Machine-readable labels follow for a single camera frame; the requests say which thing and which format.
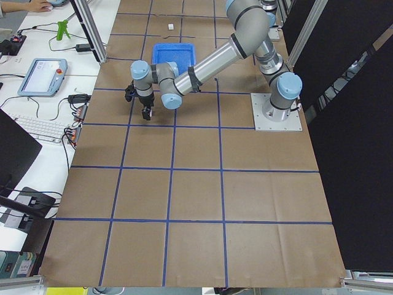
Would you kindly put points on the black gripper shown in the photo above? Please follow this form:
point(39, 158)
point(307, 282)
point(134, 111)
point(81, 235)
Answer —
point(145, 101)

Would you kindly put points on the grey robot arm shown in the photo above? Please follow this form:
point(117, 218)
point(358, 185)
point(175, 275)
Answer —
point(251, 24)

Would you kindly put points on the blue plastic tray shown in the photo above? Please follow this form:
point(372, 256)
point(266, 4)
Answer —
point(182, 53)

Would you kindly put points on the person's hand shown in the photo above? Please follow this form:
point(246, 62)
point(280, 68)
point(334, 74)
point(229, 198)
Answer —
point(38, 6)

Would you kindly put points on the black power adapter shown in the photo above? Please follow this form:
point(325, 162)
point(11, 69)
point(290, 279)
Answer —
point(82, 48)

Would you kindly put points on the white keyboard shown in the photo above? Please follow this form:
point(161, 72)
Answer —
point(44, 130)

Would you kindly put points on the teach pendant tablet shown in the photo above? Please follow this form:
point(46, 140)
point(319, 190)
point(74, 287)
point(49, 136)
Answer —
point(44, 77)

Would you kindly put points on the green grabber tool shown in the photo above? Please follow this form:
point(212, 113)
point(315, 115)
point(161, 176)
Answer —
point(62, 30)

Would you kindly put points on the black monitor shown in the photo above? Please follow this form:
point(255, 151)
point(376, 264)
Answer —
point(18, 152)

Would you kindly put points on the aluminium frame post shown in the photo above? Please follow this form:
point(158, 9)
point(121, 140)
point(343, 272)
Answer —
point(85, 17)

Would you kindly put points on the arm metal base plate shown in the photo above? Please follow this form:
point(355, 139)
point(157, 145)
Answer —
point(269, 119)

